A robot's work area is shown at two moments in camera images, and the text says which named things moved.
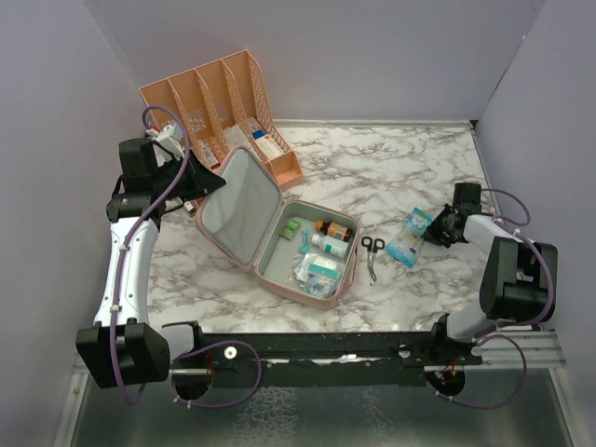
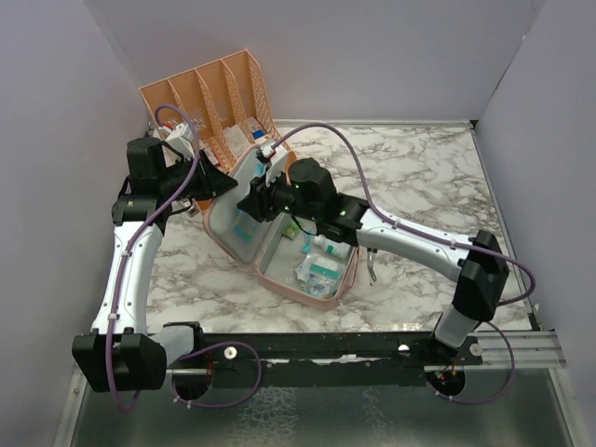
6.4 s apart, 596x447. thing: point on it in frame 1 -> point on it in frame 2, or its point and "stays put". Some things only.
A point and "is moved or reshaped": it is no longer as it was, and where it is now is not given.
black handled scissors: (372, 247) stays put
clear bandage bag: (320, 286) stays put
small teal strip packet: (304, 246) stays put
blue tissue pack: (406, 245) is moved or reshaped
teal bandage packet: (323, 270) stays put
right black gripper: (432, 234) -> (263, 190)
